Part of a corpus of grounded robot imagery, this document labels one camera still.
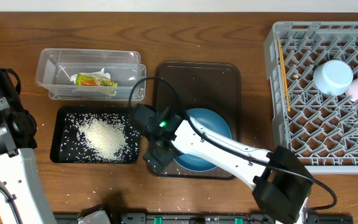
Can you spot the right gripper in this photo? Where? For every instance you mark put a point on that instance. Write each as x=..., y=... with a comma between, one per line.
x=168, y=155

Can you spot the dark blue plate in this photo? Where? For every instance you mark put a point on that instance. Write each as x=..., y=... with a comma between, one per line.
x=212, y=121

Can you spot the pile of white rice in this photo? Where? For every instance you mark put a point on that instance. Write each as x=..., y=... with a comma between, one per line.
x=104, y=138

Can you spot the white tissue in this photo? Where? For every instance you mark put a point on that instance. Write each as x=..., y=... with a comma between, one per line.
x=92, y=78

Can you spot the yellow green snack wrapper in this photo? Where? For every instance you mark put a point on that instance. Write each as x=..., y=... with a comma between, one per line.
x=104, y=86

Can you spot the light blue bowl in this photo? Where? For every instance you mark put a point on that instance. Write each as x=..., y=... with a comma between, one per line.
x=333, y=77

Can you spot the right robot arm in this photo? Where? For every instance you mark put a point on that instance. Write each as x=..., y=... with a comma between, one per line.
x=280, y=183

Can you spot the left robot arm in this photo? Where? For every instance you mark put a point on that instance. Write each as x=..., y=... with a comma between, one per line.
x=22, y=198

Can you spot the grey dishwasher rack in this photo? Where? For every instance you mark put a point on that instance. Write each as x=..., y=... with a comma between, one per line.
x=321, y=130

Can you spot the dark brown serving tray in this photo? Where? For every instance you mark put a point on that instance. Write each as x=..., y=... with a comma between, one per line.
x=212, y=86

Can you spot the black plastic tray bin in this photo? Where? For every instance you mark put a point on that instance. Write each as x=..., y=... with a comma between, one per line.
x=57, y=140

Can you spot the clear plastic bin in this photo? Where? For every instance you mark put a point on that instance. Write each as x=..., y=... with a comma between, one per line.
x=50, y=59

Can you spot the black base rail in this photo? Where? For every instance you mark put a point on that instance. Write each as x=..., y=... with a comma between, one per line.
x=101, y=214

